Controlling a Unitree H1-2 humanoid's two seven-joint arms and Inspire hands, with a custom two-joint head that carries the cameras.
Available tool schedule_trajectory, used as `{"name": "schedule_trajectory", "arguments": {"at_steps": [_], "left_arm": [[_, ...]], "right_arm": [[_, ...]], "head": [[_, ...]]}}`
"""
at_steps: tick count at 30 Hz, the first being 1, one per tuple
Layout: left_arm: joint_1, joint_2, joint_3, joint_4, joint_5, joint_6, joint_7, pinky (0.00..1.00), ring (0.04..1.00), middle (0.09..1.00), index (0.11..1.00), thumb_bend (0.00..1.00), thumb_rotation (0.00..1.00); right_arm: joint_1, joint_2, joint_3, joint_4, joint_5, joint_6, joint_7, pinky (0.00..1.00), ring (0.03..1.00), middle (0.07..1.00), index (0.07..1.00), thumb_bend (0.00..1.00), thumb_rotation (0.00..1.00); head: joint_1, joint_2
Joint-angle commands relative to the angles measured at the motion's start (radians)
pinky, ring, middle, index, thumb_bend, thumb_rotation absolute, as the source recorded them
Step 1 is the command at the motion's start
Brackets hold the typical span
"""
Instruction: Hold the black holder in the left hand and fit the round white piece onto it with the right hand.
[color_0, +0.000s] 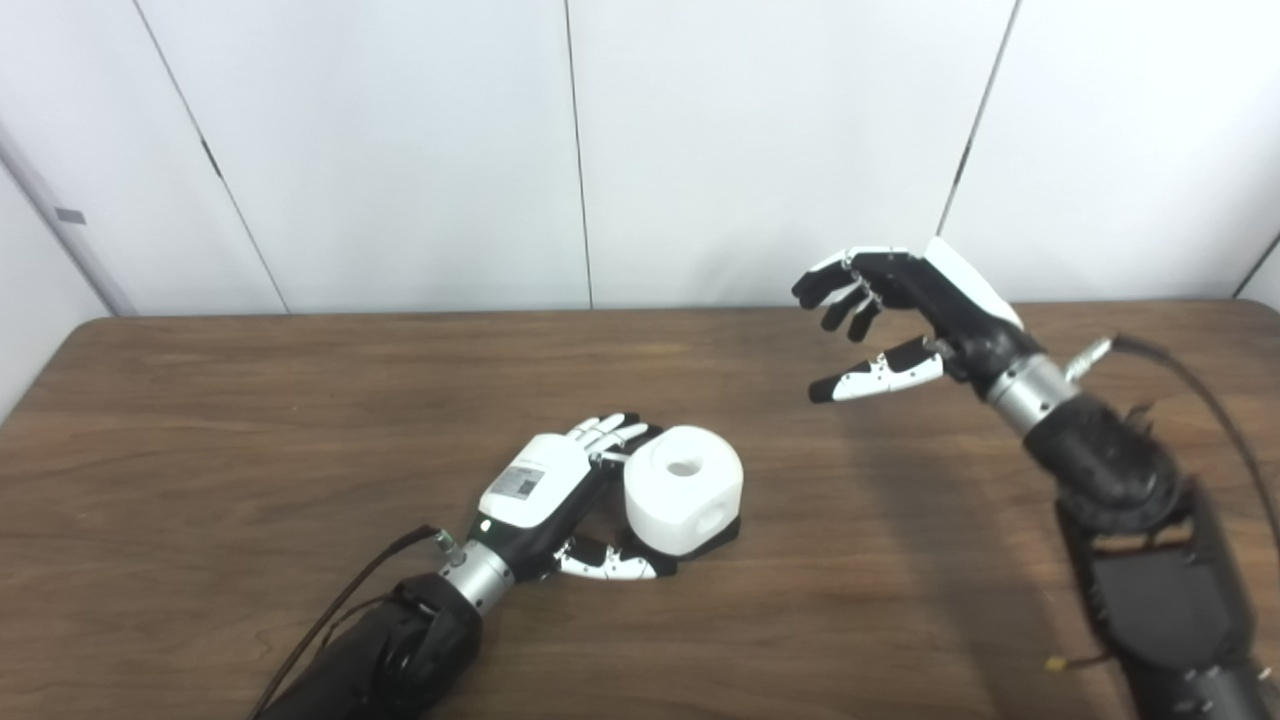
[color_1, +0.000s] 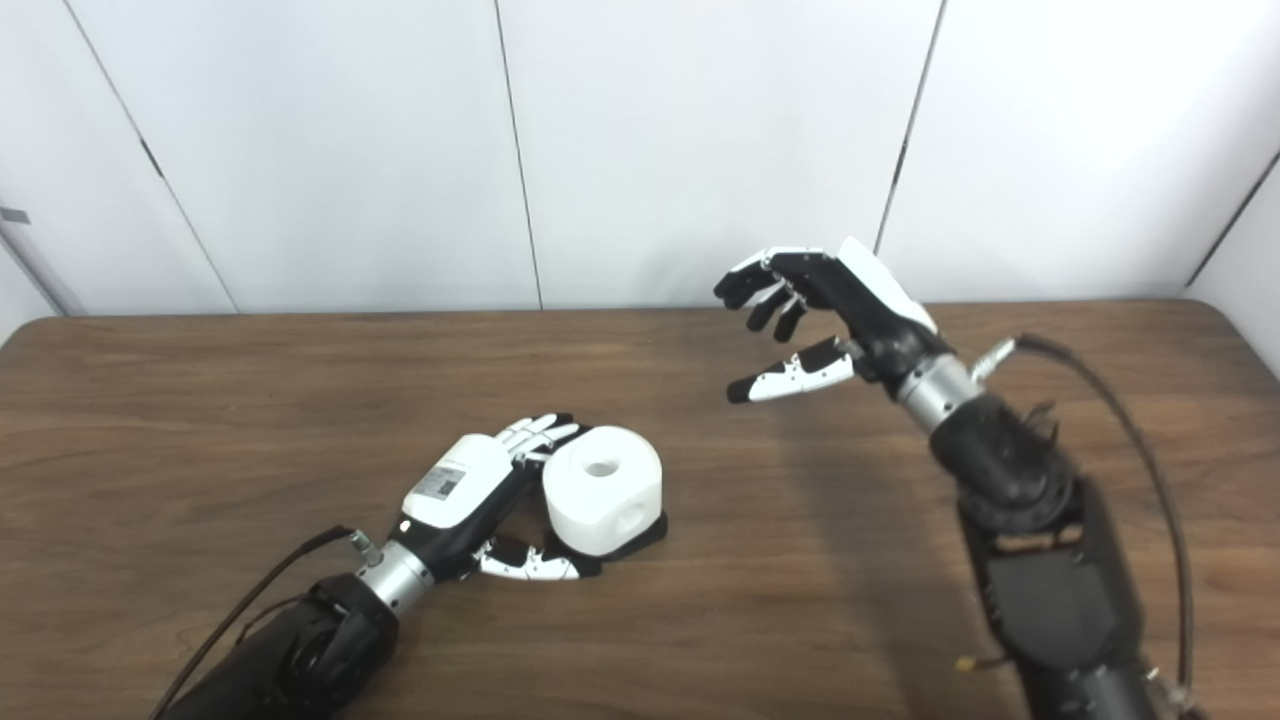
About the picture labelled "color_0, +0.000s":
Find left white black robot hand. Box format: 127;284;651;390
470;412;679;583

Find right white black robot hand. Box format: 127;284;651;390
792;237;1041;404

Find round white plastic piece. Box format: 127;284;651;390
623;425;746;558

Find black plastic holder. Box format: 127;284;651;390
620;515;742;576

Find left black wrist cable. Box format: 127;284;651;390
245;525;466;720

